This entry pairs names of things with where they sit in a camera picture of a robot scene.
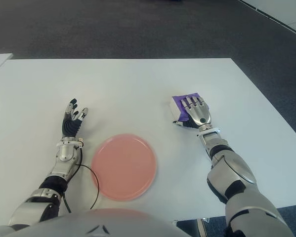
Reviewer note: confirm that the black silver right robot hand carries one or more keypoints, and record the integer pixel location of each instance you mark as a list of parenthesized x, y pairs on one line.
[(199, 112)]

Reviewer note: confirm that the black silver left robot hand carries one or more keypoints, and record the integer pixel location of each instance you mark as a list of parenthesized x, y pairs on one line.
[(70, 127)]

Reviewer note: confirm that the purple tissue paper pack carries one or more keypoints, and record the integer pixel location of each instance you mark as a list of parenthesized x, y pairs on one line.
[(175, 106)]

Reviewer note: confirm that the round pink plate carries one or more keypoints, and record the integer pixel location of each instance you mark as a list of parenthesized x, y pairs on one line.
[(124, 168)]

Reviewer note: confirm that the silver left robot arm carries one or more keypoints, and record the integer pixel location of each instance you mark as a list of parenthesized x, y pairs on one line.
[(65, 151)]

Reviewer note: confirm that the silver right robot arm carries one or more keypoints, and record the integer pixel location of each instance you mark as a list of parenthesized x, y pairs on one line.
[(236, 170)]

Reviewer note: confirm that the silver robot torso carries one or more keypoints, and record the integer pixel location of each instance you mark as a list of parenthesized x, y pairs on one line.
[(88, 223)]

